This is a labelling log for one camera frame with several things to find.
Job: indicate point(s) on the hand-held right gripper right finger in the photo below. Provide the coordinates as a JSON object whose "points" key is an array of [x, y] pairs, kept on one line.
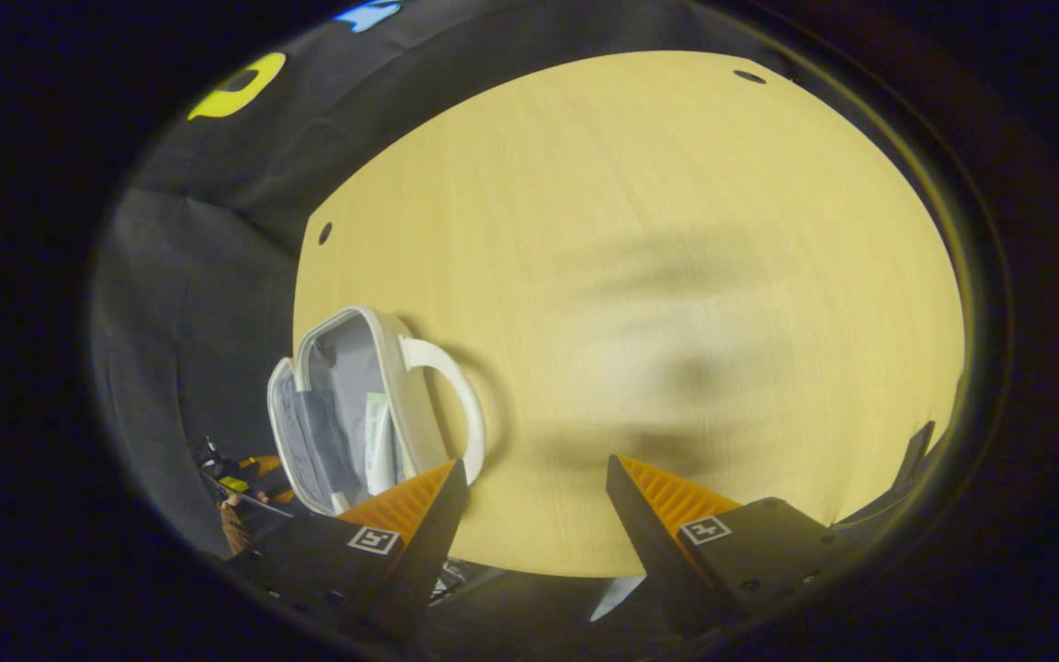
{"points": [[644, 542]]}

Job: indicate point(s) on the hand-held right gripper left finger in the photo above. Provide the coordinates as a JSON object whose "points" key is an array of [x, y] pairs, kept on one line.
{"points": [[428, 542]]}

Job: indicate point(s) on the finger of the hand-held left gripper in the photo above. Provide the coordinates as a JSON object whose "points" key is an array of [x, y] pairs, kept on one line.
{"points": [[279, 495], [265, 462]]}

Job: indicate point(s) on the pale green skin care tube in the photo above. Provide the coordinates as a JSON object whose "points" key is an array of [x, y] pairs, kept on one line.
{"points": [[381, 441]]}

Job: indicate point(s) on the black backdrop cloth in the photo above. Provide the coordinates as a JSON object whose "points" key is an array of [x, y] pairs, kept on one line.
{"points": [[189, 276]]}

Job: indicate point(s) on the dark flat panel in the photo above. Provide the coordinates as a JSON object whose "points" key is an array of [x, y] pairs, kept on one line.
{"points": [[902, 473]]}

